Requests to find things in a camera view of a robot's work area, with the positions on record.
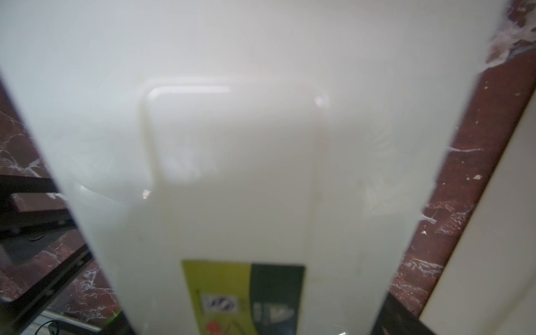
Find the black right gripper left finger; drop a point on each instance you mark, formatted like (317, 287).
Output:
(118, 326)

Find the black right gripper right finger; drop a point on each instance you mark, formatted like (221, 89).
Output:
(395, 319)

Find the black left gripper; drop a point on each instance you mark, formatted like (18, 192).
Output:
(18, 314)

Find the white wrap dispenser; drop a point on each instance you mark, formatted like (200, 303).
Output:
(488, 286)

